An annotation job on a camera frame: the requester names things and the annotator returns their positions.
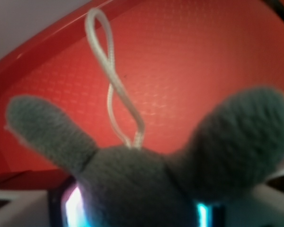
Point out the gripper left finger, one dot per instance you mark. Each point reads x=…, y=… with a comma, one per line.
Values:
x=65, y=204

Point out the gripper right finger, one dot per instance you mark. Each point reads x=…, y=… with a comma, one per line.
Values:
x=210, y=215

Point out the gray plush bunny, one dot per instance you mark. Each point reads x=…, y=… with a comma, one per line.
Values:
x=237, y=146

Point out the red plastic tray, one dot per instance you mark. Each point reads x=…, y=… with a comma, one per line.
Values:
x=176, y=58

